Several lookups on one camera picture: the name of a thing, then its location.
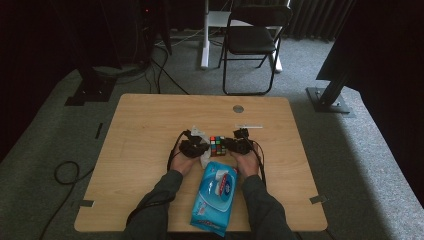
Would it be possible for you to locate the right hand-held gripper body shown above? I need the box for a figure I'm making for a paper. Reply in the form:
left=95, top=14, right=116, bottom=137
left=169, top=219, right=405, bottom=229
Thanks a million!
left=229, top=123, right=264, bottom=156

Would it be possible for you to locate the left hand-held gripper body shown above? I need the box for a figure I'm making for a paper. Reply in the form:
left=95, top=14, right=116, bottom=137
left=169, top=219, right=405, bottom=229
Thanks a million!
left=178, top=124, right=212, bottom=159

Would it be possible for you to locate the white wet wipe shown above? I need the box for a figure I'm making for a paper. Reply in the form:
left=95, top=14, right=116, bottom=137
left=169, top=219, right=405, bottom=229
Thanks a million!
left=191, top=125, right=213, bottom=170

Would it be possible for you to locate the multicoloured puzzle cube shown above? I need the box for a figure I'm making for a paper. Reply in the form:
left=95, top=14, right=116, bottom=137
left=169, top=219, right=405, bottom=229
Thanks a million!
left=209, top=135, right=228, bottom=157

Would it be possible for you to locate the blue wet wipes pack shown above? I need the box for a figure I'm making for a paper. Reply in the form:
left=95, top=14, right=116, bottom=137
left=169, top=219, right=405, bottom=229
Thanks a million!
left=189, top=161, right=240, bottom=238

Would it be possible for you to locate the person's left hand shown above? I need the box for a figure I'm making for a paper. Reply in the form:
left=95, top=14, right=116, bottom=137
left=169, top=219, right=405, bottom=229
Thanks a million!
left=170, top=149, right=202, bottom=177

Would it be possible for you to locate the person's right hand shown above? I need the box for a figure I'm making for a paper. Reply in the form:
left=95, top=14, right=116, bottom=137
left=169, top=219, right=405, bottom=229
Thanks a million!
left=231, top=142, right=262, bottom=180

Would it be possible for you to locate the black folding chair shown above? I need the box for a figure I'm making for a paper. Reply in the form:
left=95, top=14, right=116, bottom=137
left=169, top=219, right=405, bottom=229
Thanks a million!
left=218, top=3, right=294, bottom=97

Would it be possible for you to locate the black metal stand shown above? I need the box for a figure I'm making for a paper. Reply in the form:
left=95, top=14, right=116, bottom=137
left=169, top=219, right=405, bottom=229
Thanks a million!
left=305, top=43, right=357, bottom=119

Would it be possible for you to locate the black stand base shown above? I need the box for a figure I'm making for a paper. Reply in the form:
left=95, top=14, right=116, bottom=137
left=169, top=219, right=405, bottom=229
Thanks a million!
left=64, top=64, right=118, bottom=108

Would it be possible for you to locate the dark curtain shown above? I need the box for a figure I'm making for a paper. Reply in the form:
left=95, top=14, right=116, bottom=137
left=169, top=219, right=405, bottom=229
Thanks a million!
left=285, top=0, right=355, bottom=43

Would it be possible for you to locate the left hand-held gripper cable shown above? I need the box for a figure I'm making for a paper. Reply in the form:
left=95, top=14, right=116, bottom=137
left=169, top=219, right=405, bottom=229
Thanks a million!
left=126, top=129, right=191, bottom=229

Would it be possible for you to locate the hand-held gripper cable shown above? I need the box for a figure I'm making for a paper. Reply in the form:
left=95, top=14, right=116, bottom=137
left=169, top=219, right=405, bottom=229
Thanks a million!
left=244, top=132, right=268, bottom=188
left=126, top=129, right=191, bottom=229

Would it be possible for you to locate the right hand-held gripper cable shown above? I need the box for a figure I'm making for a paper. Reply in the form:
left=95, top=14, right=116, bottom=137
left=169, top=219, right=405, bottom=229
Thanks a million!
left=244, top=132, right=268, bottom=188

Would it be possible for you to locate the white floor cable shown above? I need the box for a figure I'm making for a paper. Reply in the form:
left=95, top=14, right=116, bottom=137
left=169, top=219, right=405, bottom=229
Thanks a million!
left=154, top=27, right=205, bottom=48

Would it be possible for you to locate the black looped floor cable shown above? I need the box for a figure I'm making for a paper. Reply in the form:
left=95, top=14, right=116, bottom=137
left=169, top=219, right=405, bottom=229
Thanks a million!
left=38, top=160, right=96, bottom=240

